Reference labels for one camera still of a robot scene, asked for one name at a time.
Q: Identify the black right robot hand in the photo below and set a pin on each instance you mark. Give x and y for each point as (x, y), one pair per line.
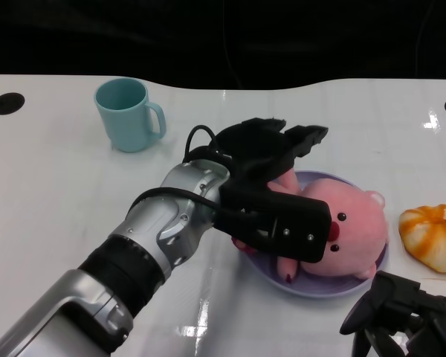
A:
(401, 312)

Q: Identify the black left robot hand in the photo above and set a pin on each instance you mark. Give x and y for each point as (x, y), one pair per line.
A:
(256, 148)

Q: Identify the pink plush beaver doll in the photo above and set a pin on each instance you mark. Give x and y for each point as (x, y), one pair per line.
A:
(357, 230)

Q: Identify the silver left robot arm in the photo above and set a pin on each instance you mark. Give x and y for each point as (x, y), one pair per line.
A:
(96, 297)

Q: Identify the lavender plastic plate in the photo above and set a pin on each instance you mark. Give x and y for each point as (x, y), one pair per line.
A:
(319, 288)

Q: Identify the orange and white bread toy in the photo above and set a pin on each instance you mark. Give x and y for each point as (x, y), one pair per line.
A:
(427, 238)

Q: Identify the teal plastic mug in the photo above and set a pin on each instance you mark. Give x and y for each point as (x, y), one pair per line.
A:
(126, 122)

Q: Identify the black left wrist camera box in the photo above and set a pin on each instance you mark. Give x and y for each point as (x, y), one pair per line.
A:
(304, 227)

